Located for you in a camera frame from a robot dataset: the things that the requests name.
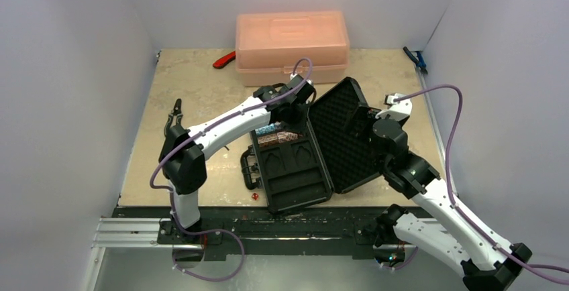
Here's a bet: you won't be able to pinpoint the translucent pink plastic toolbox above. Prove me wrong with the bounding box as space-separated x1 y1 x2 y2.
235 11 350 86

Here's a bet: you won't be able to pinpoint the blue poker chip stack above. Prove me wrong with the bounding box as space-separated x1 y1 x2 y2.
255 124 276 136

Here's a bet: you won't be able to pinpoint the black plastic poker case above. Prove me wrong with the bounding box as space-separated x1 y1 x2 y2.
240 77 382 215

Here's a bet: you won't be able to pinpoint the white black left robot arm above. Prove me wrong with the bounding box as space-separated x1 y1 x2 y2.
150 74 315 243

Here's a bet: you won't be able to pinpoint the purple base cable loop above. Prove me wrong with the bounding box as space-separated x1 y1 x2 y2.
172 229 247 282

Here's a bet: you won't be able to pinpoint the red handled utility knife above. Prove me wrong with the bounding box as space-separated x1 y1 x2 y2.
212 51 236 69

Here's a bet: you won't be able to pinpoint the black handled pruning shears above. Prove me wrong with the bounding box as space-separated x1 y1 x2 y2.
163 98 183 137

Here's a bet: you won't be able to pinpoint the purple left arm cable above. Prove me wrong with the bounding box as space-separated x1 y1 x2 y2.
149 58 313 237

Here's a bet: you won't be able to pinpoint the black metal base frame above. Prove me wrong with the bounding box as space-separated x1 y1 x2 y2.
112 207 413 261

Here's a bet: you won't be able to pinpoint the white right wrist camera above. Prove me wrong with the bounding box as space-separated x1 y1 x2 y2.
379 93 413 126

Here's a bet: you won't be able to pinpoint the blue handled pliers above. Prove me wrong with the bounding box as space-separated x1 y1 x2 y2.
403 46 428 75

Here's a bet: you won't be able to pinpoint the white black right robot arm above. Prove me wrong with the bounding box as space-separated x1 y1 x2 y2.
346 103 532 290

